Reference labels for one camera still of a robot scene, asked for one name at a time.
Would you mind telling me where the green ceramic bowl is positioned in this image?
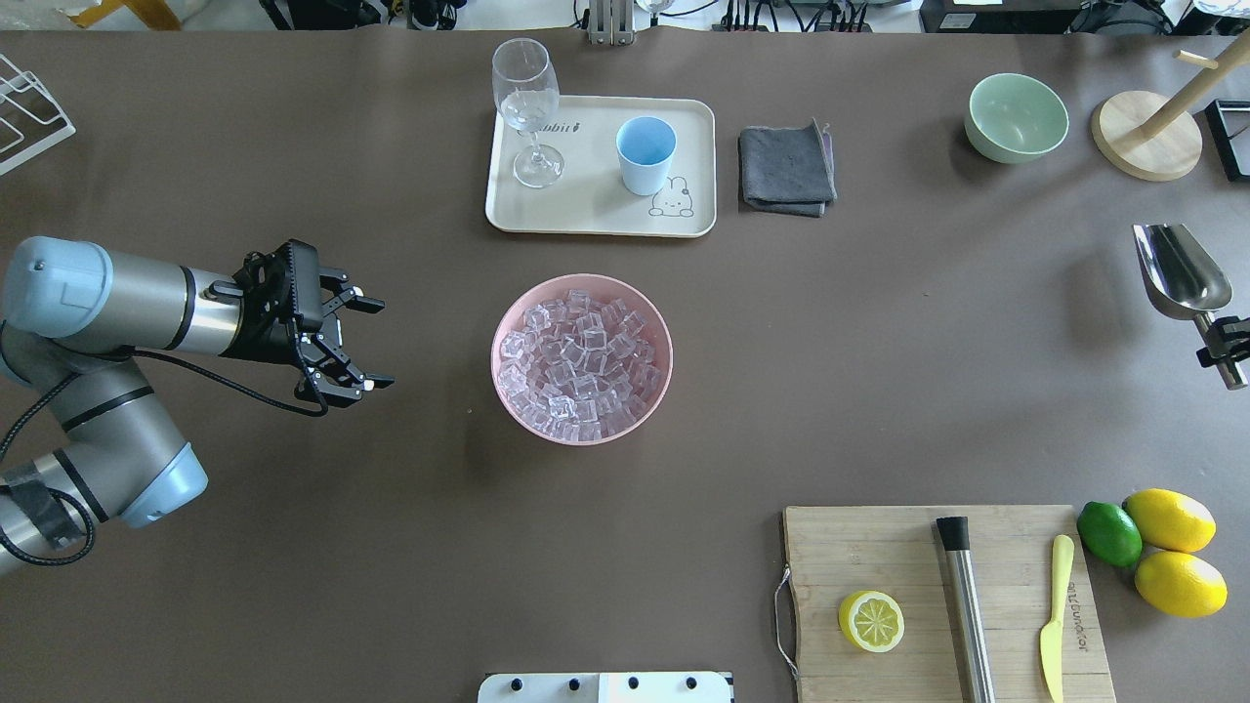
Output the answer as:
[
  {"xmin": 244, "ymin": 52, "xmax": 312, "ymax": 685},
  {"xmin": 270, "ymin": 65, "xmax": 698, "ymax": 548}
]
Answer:
[{"xmin": 964, "ymin": 74, "xmax": 1068, "ymax": 165}]

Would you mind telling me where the cream serving tray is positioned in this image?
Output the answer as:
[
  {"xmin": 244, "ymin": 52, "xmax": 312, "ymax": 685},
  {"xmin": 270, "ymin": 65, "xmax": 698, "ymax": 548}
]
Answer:
[{"xmin": 483, "ymin": 95, "xmax": 716, "ymax": 236}]

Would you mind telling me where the white cup rack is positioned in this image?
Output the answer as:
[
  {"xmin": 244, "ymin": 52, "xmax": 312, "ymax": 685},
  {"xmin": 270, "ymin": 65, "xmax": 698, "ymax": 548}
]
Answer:
[{"xmin": 1, "ymin": 55, "xmax": 78, "ymax": 175}]

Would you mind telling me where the black glass tray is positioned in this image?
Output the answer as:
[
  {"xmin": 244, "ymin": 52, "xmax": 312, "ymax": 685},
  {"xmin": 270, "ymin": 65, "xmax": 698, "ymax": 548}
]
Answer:
[{"xmin": 1204, "ymin": 99, "xmax": 1249, "ymax": 184}]

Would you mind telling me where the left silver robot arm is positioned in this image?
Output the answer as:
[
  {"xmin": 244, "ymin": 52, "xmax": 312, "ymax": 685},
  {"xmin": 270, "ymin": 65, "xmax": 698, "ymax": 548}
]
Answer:
[{"xmin": 3, "ymin": 236, "xmax": 393, "ymax": 570}]

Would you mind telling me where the whole yellow lemon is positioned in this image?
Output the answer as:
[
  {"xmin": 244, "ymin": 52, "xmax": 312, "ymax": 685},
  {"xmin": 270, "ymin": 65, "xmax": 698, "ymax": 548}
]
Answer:
[
  {"xmin": 1134, "ymin": 550, "xmax": 1229, "ymax": 618},
  {"xmin": 1123, "ymin": 488, "xmax": 1216, "ymax": 555}
]

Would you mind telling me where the green lime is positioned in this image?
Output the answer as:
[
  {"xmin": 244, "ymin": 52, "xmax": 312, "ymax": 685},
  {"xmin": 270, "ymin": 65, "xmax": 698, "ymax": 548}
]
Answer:
[{"xmin": 1076, "ymin": 500, "xmax": 1144, "ymax": 568}]

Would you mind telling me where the silver metal ice scoop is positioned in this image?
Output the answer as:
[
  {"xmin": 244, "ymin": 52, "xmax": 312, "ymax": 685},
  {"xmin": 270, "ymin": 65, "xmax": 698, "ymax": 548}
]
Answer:
[{"xmin": 1131, "ymin": 224, "xmax": 1248, "ymax": 392}]

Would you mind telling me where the half lemon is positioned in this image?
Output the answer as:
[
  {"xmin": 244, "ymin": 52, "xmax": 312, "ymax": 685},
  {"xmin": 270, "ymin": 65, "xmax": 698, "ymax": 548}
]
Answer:
[{"xmin": 838, "ymin": 589, "xmax": 905, "ymax": 653}]

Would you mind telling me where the wooden glass holder stand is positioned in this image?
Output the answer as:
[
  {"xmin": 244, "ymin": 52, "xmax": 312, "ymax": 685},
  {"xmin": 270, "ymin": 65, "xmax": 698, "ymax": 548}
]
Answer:
[{"xmin": 1090, "ymin": 33, "xmax": 1249, "ymax": 181}]

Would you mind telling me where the pink bowl of ice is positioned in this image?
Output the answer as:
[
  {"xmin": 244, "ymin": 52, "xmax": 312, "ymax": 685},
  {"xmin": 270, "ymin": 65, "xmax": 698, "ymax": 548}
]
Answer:
[{"xmin": 491, "ymin": 274, "xmax": 675, "ymax": 447}]

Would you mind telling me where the grey folded cloth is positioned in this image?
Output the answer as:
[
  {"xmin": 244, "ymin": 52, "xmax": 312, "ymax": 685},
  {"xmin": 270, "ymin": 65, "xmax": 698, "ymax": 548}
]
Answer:
[{"xmin": 738, "ymin": 120, "xmax": 838, "ymax": 218}]

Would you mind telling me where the light blue plastic cup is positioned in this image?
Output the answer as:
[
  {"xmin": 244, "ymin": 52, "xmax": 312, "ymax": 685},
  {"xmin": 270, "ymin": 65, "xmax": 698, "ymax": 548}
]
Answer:
[{"xmin": 615, "ymin": 115, "xmax": 678, "ymax": 196}]

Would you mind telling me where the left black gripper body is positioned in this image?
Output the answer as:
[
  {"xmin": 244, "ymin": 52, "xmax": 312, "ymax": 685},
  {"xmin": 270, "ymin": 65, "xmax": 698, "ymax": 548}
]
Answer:
[{"xmin": 208, "ymin": 240, "xmax": 345, "ymax": 367}]

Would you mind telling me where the steel muddler black tip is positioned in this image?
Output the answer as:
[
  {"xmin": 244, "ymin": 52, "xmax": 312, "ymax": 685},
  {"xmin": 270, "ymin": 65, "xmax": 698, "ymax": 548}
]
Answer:
[{"xmin": 935, "ymin": 517, "xmax": 998, "ymax": 702}]

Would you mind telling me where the yellow plastic knife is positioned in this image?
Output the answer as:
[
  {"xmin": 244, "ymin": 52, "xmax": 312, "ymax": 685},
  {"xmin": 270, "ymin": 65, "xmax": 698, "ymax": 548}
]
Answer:
[{"xmin": 1038, "ymin": 534, "xmax": 1075, "ymax": 702}]

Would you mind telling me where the clear wine glass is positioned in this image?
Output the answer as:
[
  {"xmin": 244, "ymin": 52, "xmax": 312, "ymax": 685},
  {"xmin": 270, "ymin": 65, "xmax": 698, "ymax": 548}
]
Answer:
[{"xmin": 491, "ymin": 38, "xmax": 565, "ymax": 188}]

